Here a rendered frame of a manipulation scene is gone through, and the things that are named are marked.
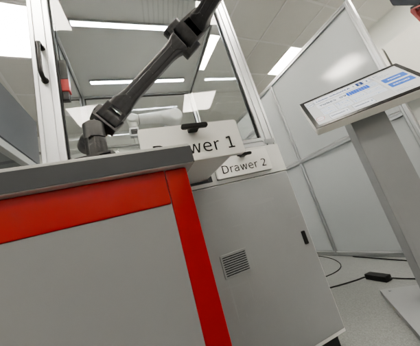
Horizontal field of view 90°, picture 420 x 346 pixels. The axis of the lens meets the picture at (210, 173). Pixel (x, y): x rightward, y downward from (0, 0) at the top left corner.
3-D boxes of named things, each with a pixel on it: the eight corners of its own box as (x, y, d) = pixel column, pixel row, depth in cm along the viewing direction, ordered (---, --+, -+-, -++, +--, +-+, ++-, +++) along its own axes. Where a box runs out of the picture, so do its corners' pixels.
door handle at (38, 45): (44, 75, 81) (40, 36, 86) (36, 75, 80) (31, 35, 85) (49, 83, 86) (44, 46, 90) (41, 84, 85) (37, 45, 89)
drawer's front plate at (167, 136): (246, 152, 63) (235, 119, 65) (145, 169, 52) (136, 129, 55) (243, 154, 64) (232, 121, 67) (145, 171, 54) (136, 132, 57)
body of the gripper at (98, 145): (86, 171, 62) (84, 148, 63) (122, 162, 63) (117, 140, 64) (73, 165, 55) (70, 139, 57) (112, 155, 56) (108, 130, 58)
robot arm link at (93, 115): (101, 101, 64) (125, 121, 67) (92, 121, 72) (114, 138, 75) (73, 123, 57) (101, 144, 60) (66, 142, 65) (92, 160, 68)
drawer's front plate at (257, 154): (272, 167, 103) (265, 147, 105) (218, 179, 93) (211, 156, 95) (270, 169, 104) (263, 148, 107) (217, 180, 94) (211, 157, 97)
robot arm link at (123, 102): (178, 13, 69) (203, 40, 72) (174, 23, 74) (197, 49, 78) (86, 110, 61) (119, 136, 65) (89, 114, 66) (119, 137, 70)
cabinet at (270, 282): (356, 345, 89) (289, 168, 107) (78, 535, 53) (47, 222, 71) (251, 294, 176) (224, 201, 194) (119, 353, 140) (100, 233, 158)
